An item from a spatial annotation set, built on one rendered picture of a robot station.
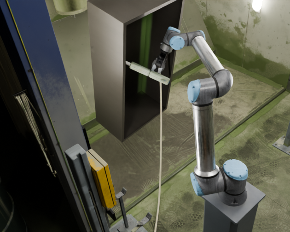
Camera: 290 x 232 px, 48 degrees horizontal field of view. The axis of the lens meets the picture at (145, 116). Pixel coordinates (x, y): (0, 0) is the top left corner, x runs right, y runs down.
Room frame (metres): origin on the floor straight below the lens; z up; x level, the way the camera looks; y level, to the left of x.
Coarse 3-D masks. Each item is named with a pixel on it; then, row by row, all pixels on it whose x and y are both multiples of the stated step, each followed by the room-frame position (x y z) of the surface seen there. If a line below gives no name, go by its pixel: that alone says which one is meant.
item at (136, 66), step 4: (128, 64) 2.05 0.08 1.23; (132, 64) 2.04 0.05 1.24; (136, 64) 2.04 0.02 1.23; (132, 68) 2.03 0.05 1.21; (136, 68) 2.03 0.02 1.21; (140, 68) 2.02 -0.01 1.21; (144, 68) 2.02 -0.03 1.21; (156, 68) 2.13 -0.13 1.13; (140, 72) 2.01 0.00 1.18; (144, 72) 2.00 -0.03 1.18; (148, 72) 2.00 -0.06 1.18; (152, 72) 1.99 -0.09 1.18; (156, 72) 2.01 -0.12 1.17; (152, 76) 1.98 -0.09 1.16; (156, 76) 1.97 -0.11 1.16; (160, 76) 1.97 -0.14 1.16; (164, 76) 1.98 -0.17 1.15; (160, 80) 1.96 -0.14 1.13; (164, 80) 1.95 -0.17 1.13; (168, 80) 1.94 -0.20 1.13
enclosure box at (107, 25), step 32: (96, 0) 2.12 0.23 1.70; (128, 0) 2.13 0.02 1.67; (160, 0) 2.14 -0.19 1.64; (96, 32) 2.09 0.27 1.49; (128, 32) 2.44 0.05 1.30; (160, 32) 2.46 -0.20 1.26; (96, 64) 2.15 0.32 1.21; (96, 96) 2.23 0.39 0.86; (128, 96) 2.57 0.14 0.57; (128, 128) 2.20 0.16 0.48
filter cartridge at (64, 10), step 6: (54, 0) 3.12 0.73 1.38; (60, 0) 3.06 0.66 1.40; (66, 0) 3.06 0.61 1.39; (72, 0) 3.07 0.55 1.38; (78, 0) 3.09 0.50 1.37; (84, 0) 3.14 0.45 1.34; (60, 6) 3.08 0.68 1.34; (66, 6) 3.06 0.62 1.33; (72, 6) 3.05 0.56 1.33; (78, 6) 3.08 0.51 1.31; (84, 6) 3.12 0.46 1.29; (60, 12) 3.08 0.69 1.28; (66, 12) 3.05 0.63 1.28; (72, 12) 3.05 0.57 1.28; (78, 12) 3.06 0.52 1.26
